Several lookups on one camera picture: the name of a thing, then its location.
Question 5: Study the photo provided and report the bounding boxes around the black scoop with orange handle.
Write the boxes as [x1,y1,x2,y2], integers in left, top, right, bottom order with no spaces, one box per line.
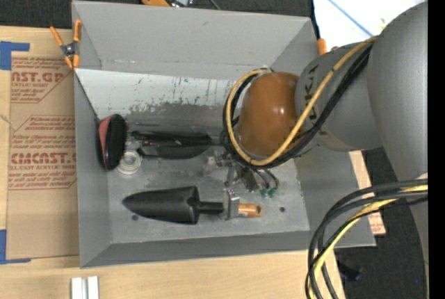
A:
[121,185,263,225]

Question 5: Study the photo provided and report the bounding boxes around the brown cardboard board red print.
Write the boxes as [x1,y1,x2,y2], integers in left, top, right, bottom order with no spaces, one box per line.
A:
[0,25,387,266]

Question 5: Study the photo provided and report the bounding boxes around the black and red round brush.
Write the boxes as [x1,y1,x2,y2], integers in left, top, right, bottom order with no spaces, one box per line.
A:
[96,113,129,172]

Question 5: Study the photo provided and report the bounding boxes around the clear glass cup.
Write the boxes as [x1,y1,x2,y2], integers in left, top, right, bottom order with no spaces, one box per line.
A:
[115,148,143,176]

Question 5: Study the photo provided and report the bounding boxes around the grey metal bin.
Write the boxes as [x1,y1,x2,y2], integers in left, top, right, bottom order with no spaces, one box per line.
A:
[71,0,378,269]

